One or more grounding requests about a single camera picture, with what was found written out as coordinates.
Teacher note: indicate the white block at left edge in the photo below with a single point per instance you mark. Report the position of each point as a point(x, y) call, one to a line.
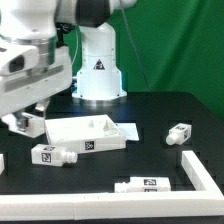
point(2, 166)

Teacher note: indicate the white square table top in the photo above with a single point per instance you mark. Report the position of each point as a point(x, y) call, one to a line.
point(85, 134)

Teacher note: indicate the white L-shaped obstacle fence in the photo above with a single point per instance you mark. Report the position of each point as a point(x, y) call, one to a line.
point(204, 200)

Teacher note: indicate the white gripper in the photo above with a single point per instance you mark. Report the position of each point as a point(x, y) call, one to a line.
point(23, 82)

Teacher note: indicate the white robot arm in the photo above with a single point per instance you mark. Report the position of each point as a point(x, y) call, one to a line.
point(35, 36)

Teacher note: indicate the black camera on stand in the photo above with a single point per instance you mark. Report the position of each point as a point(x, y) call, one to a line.
point(62, 29)

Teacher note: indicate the white marker sheet with tags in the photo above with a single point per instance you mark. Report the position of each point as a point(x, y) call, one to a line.
point(129, 130)

